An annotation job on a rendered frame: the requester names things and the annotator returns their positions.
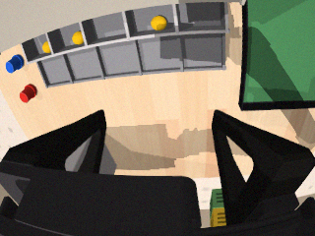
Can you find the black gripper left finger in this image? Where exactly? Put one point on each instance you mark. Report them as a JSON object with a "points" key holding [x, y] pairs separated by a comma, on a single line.
{"points": [[51, 150]]}

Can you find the green tray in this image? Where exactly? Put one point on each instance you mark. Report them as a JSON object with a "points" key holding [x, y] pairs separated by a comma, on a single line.
{"points": [[279, 38]]}

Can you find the yellow marble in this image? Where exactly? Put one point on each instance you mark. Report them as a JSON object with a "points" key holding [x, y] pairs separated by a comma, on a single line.
{"points": [[158, 23], [45, 47], [77, 38]]}

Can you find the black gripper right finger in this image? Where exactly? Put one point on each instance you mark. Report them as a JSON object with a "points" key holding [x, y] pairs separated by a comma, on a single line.
{"points": [[280, 166]]}

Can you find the blue plug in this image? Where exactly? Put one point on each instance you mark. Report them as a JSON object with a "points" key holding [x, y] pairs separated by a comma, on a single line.
{"points": [[16, 63]]}

